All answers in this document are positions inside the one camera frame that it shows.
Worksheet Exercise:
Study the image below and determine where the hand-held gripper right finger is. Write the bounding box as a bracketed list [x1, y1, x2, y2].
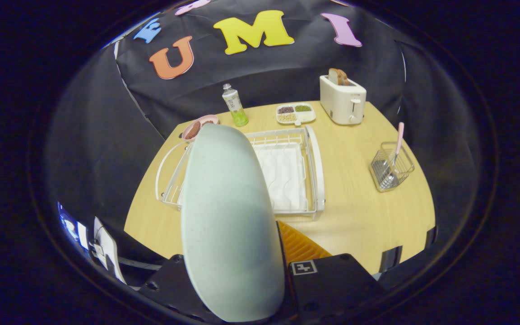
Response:
[276, 220, 385, 325]

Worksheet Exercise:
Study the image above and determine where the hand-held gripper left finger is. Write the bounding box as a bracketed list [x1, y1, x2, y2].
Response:
[138, 254, 216, 324]

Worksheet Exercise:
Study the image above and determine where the light green plate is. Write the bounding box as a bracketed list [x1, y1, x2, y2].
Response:
[181, 123, 286, 323]

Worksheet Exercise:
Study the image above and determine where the white dish rack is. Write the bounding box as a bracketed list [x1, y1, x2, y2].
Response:
[155, 125, 325, 220]

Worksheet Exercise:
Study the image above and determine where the wire basket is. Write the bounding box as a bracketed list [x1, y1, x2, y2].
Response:
[370, 142, 415, 193]

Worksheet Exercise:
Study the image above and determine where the pink checkered handle spoon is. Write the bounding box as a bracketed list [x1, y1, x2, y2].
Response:
[380, 122, 405, 188]

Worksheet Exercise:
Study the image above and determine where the small pink plate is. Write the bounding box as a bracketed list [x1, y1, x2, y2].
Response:
[181, 115, 219, 141]

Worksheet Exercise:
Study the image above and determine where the white divided snack tray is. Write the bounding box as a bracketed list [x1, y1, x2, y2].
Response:
[276, 103, 317, 126]

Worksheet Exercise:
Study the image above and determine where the white toaster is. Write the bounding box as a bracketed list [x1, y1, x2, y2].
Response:
[320, 74, 367, 125]

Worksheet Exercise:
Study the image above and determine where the clear plastic bottle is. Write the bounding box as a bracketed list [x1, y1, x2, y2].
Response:
[222, 84, 249, 127]

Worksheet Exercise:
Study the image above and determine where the brown bread slice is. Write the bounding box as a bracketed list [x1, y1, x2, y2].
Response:
[329, 68, 350, 86]

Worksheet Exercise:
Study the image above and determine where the black backdrop cloth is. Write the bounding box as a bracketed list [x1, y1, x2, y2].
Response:
[43, 0, 484, 292]

